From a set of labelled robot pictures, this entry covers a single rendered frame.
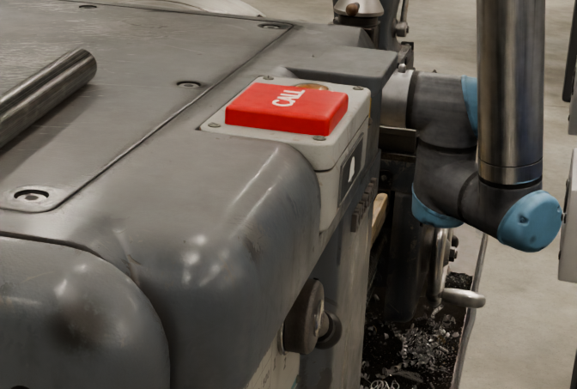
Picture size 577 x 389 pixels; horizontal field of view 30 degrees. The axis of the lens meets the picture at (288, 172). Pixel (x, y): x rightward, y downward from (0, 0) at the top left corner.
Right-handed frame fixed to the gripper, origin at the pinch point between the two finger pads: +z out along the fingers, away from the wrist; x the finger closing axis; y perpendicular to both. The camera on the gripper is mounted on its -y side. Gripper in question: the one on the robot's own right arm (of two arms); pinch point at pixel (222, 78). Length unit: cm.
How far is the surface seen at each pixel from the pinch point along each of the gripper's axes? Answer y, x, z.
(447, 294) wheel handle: 28, -37, -31
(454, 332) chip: 45, -52, -32
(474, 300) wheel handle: 28, -38, -35
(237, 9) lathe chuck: -26.9, 14.0, -9.1
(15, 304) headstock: -97, 14, -21
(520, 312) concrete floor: 177, -104, -46
